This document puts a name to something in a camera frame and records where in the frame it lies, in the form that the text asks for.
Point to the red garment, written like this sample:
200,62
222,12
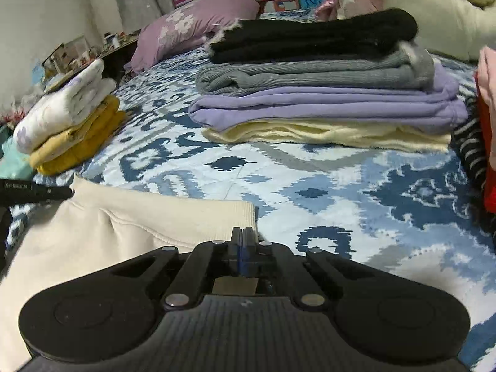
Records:
489,162

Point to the purple floral pillow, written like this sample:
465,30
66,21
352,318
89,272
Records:
193,23

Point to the cream padded coat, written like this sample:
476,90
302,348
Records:
445,19

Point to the black folded sweater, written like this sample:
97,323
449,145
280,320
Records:
310,35

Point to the white floral padded jacket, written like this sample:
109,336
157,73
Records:
58,116

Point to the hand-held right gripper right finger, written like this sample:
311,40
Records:
250,252

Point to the dark folding desk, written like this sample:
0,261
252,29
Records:
116,62

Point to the light yellow folded garment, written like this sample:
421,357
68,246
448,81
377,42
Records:
77,133

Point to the grey ribbed sweater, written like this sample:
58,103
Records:
310,73

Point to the cream lavender sequin sweatshirt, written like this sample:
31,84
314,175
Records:
116,224

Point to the black striped garment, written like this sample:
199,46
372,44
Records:
469,147

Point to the pale yellow folded garment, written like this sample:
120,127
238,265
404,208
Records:
329,133

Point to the pale curtain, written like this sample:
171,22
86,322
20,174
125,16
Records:
135,0

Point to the lavender folded sweatshirt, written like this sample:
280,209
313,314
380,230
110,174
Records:
329,104

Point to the desk clutter of small items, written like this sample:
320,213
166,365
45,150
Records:
77,52

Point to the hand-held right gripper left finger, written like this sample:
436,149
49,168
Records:
236,252

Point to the blue white patterned bedspread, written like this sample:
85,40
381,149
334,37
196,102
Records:
310,201

